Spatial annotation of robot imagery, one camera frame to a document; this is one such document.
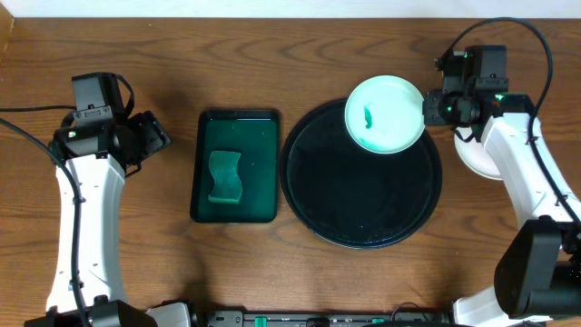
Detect white plate green stain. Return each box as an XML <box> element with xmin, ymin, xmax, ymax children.
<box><xmin>454</xmin><ymin>127</ymin><xmax>502</xmax><ymax>181</ymax></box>

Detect light green plate green stain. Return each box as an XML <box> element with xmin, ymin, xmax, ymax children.
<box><xmin>344</xmin><ymin>75</ymin><xmax>425</xmax><ymax>154</ymax></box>

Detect green scouring pad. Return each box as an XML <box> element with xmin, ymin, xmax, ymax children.
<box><xmin>208</xmin><ymin>151</ymin><xmax>242</xmax><ymax>204</ymax></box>

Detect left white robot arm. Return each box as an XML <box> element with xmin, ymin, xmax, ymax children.
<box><xmin>26</xmin><ymin>109</ymin><xmax>192</xmax><ymax>326</ymax></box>

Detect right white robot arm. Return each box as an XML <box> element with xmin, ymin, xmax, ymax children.
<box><xmin>423</xmin><ymin>90</ymin><xmax>580</xmax><ymax>326</ymax></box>

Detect black rectangular water tray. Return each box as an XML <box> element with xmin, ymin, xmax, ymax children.
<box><xmin>190</xmin><ymin>109</ymin><xmax>280</xmax><ymax>223</ymax></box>

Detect round black tray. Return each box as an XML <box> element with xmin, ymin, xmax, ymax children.
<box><xmin>280</xmin><ymin>99</ymin><xmax>442</xmax><ymax>249</ymax></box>

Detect right black cable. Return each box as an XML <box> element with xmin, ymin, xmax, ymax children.
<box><xmin>438</xmin><ymin>16</ymin><xmax>581</xmax><ymax>226</ymax></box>

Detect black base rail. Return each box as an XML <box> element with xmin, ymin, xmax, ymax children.
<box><xmin>192</xmin><ymin>311</ymin><xmax>452</xmax><ymax>327</ymax></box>

